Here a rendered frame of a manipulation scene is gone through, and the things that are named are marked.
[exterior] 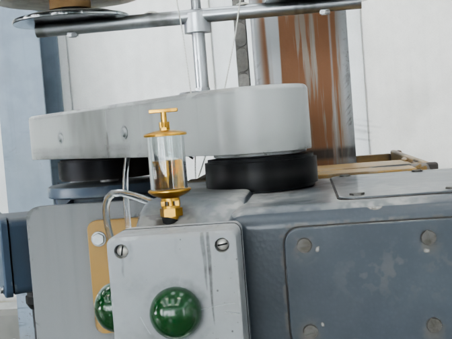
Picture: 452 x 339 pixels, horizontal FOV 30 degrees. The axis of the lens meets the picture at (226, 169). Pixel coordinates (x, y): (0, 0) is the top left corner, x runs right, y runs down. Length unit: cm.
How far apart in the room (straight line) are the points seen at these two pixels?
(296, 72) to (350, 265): 52
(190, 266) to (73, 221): 48
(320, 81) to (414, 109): 473
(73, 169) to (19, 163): 456
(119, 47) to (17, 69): 74
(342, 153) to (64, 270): 35
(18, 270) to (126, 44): 490
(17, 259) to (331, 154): 38
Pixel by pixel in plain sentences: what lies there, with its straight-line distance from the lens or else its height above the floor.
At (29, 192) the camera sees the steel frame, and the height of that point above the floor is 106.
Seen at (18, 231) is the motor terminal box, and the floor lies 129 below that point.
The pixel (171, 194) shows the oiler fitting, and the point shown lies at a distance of 55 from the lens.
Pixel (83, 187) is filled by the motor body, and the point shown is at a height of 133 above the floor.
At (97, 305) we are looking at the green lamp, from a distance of 51.
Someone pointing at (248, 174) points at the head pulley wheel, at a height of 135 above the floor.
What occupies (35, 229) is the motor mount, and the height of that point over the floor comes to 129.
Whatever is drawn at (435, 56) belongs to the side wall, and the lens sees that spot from 576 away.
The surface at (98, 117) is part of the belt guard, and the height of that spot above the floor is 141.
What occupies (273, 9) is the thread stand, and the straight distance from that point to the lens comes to 86.
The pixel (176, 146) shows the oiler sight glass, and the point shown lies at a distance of 55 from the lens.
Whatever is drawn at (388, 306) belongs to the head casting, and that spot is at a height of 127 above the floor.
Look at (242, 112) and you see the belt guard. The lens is 64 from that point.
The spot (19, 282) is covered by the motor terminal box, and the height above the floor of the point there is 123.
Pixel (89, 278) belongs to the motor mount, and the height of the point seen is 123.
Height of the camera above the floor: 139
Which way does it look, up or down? 3 degrees down
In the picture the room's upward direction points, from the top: 4 degrees counter-clockwise
